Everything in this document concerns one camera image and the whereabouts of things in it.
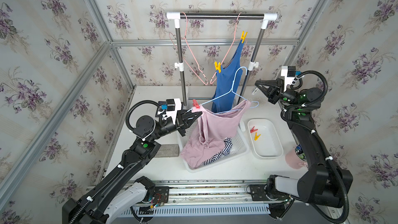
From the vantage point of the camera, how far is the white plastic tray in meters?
0.88

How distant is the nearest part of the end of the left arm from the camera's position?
516mm

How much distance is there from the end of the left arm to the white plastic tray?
0.46 meters

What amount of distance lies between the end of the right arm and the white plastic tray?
0.35m

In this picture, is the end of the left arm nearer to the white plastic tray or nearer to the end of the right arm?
the end of the right arm

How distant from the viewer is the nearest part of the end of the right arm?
0.58m
